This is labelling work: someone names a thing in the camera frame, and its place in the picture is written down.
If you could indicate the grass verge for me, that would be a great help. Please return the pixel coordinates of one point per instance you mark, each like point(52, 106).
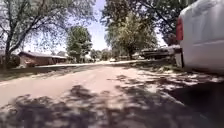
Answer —
point(30, 71)

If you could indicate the white vehicle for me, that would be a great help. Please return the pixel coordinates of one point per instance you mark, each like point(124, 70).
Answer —
point(203, 40)

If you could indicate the low brown brick house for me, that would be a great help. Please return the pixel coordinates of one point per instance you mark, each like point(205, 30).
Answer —
point(36, 59)

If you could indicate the large green leafy tree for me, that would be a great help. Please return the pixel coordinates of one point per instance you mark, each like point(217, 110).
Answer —
point(133, 30)

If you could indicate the large bare-branched tree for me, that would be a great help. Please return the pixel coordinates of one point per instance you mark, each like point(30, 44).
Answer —
point(20, 30)

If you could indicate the pale grey asphalt road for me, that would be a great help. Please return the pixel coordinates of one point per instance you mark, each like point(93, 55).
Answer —
point(90, 86)

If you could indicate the distant row of trees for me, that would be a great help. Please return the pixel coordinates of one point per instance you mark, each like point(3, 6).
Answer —
point(101, 54)

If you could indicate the dark parked vehicle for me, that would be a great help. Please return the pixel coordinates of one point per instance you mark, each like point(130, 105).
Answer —
point(156, 52)

